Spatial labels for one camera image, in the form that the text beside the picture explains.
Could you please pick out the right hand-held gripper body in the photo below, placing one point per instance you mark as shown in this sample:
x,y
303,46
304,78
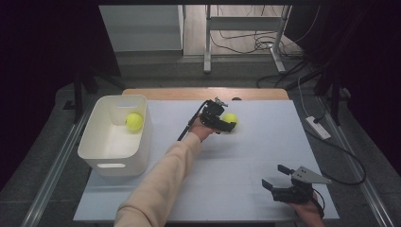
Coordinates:
x,y
294,194

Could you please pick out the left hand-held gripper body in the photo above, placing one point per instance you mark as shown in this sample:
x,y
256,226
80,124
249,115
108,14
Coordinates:
x,y
212,114

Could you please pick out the yellow tennis ball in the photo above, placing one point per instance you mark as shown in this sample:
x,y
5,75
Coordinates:
x,y
134,121
230,118

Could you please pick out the white plastic bin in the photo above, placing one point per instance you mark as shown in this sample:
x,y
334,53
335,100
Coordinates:
x,y
115,148

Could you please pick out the person's left hand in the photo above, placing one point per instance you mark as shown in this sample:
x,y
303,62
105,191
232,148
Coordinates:
x,y
201,129

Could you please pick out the person's right hand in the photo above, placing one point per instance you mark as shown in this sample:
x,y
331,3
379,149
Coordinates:
x,y
310,214

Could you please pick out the white power strip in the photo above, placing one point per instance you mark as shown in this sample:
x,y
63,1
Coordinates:
x,y
317,127

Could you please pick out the dark metal stand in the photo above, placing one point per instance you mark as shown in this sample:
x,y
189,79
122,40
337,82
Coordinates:
x,y
78,97
334,94

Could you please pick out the white cabinet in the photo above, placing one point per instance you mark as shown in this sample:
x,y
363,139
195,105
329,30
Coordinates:
x,y
142,28

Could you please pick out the grey metal floor rail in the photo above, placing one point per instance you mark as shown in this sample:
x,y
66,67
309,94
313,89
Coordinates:
x,y
53,171
362,179

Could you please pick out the white desk frame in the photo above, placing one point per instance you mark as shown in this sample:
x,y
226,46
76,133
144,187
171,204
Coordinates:
x,y
242,23

